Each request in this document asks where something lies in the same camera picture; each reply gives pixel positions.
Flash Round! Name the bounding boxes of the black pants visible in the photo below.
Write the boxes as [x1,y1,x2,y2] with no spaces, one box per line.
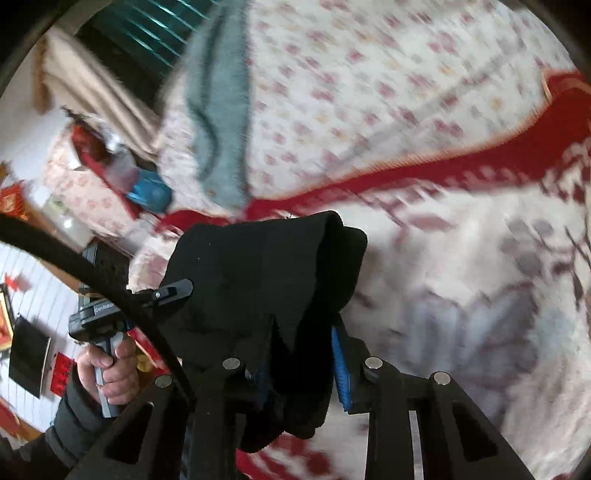
[157,210,370,455]

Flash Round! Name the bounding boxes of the person's left hand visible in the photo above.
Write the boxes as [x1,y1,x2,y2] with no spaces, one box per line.
[75,335,140,408]

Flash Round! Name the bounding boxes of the black wall television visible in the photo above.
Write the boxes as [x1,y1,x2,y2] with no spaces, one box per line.
[8,315,53,400]

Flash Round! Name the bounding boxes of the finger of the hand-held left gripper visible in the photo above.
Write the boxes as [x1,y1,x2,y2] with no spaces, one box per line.
[131,278,195,308]

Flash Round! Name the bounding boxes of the grey towel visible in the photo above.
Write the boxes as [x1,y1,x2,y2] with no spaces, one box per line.
[181,0,253,212]

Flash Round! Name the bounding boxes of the red cushion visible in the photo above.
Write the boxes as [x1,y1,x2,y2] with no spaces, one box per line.
[69,121,117,175]

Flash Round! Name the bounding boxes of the floral cushion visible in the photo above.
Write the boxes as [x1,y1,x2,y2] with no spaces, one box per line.
[43,133,140,237]

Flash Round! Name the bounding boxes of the blue bag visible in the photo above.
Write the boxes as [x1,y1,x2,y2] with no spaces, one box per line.
[125,167,173,214]

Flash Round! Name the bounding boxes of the red paper wall decoration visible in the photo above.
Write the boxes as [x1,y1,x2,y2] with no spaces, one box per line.
[50,352,77,397]

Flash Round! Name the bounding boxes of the beige curtain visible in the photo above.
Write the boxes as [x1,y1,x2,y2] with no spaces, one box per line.
[34,25,163,157]

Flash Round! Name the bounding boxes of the red and white plush blanket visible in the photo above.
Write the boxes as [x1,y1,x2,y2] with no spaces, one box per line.
[128,69,591,480]

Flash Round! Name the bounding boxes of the floral bed sheet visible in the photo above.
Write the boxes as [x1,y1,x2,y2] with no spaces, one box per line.
[152,0,579,219]

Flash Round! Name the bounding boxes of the window with green glass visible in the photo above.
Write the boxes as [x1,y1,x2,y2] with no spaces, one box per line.
[75,0,223,78]

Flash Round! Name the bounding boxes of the black cable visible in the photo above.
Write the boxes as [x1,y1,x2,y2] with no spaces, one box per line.
[0,213,197,408]

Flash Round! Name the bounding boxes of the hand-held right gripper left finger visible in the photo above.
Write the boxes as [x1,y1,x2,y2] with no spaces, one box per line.
[68,356,273,480]

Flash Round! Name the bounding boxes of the person's left forearm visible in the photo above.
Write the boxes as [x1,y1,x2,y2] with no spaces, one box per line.
[0,368,112,480]

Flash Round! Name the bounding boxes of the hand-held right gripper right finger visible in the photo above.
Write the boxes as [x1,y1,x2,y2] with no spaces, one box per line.
[330,323,537,480]

